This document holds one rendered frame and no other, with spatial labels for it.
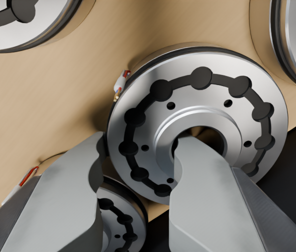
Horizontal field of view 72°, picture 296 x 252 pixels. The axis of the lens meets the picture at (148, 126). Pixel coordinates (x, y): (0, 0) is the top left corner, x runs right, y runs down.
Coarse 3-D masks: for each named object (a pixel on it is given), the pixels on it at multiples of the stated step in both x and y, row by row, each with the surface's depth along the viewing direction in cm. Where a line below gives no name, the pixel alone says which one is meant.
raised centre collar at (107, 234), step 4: (104, 224) 14; (104, 228) 14; (108, 228) 15; (104, 232) 14; (108, 232) 15; (104, 236) 14; (108, 236) 14; (104, 240) 15; (108, 240) 15; (104, 244) 15; (108, 244) 15; (104, 248) 15
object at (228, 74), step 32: (160, 64) 9; (192, 64) 9; (224, 64) 9; (128, 96) 10; (160, 96) 10; (192, 96) 10; (224, 96) 10; (256, 96) 10; (128, 128) 11; (256, 128) 11; (128, 160) 12; (256, 160) 12; (160, 192) 14
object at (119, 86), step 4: (124, 72) 12; (128, 72) 12; (120, 76) 10; (124, 76) 10; (120, 80) 9; (124, 80) 10; (116, 84) 9; (120, 84) 9; (124, 84) 10; (116, 88) 9; (120, 88) 9; (116, 92) 8; (120, 92) 9; (116, 96) 8
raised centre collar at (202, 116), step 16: (176, 112) 10; (192, 112) 10; (208, 112) 10; (224, 112) 10; (160, 128) 11; (176, 128) 10; (224, 128) 10; (160, 144) 11; (224, 144) 11; (240, 144) 11; (160, 160) 11
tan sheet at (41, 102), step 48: (96, 0) 11; (144, 0) 11; (192, 0) 11; (240, 0) 11; (48, 48) 12; (96, 48) 12; (144, 48) 12; (240, 48) 12; (0, 96) 13; (48, 96) 13; (96, 96) 13; (288, 96) 13; (0, 144) 15; (48, 144) 15; (0, 192) 17
